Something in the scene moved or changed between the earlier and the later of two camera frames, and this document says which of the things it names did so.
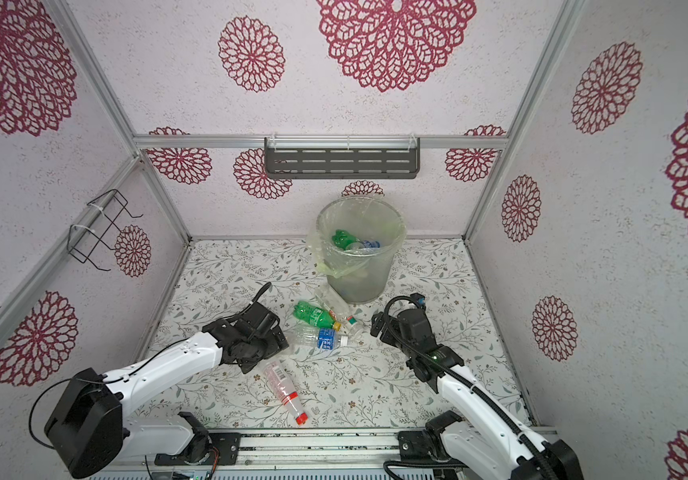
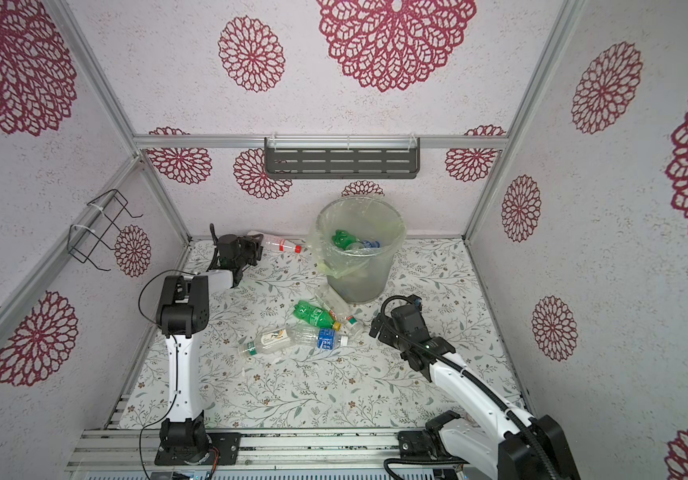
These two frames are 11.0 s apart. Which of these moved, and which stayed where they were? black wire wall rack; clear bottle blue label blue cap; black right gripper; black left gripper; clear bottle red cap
Moved: clear bottle red cap; black left gripper
Stayed: black wire wall rack; clear bottle blue label blue cap; black right gripper
